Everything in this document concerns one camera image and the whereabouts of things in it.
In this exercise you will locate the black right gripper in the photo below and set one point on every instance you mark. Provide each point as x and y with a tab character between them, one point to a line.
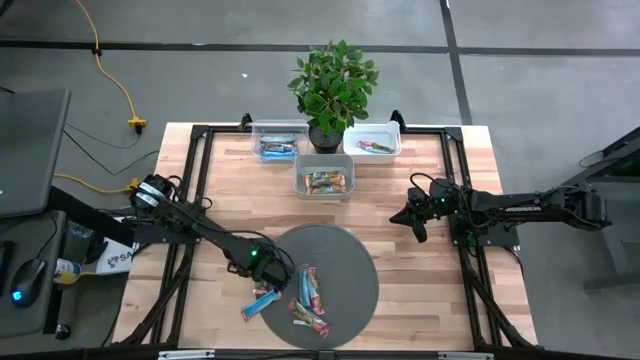
432	210

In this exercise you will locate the dark grey monitor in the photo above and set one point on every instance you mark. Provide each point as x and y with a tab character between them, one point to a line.
30	150

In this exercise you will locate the orange-green granola bar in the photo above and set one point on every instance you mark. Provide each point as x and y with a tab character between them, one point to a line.
325	190
261	289
332	182
320	175

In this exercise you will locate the clear plastic bin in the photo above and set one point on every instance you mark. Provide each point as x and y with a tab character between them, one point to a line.
280	127

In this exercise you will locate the white plastic bin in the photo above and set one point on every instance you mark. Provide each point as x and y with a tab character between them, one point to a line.
372	131

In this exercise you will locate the dark grey desk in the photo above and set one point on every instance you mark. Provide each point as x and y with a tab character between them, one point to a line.
20	230

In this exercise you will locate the dark blue-green granola bar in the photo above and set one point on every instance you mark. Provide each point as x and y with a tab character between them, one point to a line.
279	147
277	139

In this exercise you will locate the potted green plant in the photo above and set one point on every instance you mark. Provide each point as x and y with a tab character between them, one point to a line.
332	85

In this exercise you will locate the grey plastic bin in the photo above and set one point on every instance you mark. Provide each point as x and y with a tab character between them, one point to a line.
300	160

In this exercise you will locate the blue-wrapped granola bar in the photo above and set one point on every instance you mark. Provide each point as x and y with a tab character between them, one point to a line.
260	306
277	155
304	287

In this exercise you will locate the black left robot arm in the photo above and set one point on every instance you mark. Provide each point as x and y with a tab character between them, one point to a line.
210	232

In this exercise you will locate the silver metal bracket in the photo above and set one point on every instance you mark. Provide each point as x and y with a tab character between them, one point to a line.
187	354
465	356

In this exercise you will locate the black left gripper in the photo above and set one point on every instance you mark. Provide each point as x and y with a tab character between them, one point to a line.
265	265

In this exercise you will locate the bottle with yellow label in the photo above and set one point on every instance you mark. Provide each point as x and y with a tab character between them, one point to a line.
67	271

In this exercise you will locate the small black caster wheel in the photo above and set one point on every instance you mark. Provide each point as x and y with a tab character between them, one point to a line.
63	332

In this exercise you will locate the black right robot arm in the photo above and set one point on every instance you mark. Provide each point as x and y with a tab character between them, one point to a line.
525	205

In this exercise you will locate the round gray plate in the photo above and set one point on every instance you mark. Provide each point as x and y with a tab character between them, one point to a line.
345	280

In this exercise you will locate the white printed bag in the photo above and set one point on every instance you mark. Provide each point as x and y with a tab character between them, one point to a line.
117	257

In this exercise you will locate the black desk frame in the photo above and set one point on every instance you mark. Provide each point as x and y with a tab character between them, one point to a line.
612	250

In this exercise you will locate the black aluminium table frame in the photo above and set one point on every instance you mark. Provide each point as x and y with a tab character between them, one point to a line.
425	130

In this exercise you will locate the black keyboard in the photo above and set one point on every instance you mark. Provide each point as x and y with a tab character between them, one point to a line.
6	265

